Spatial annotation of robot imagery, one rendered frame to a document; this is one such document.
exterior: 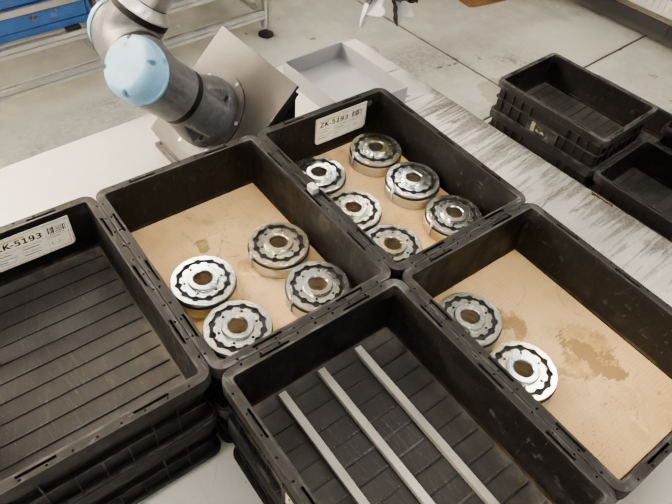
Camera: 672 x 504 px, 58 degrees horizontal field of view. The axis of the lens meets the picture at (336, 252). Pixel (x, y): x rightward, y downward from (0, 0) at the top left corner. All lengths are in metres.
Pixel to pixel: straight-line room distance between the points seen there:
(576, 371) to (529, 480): 0.20
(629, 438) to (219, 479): 0.59
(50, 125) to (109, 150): 1.37
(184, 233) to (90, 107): 1.88
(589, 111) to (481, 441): 1.52
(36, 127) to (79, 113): 0.18
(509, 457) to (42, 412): 0.63
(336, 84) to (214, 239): 0.75
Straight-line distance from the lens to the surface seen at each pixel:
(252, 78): 1.31
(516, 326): 1.02
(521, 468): 0.89
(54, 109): 2.95
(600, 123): 2.18
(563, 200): 1.48
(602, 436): 0.96
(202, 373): 0.79
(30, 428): 0.93
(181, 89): 1.21
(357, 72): 1.75
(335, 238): 0.97
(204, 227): 1.09
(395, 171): 1.18
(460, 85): 3.13
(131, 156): 1.47
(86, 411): 0.92
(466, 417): 0.91
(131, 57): 1.20
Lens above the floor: 1.60
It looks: 48 degrees down
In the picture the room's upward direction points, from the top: 6 degrees clockwise
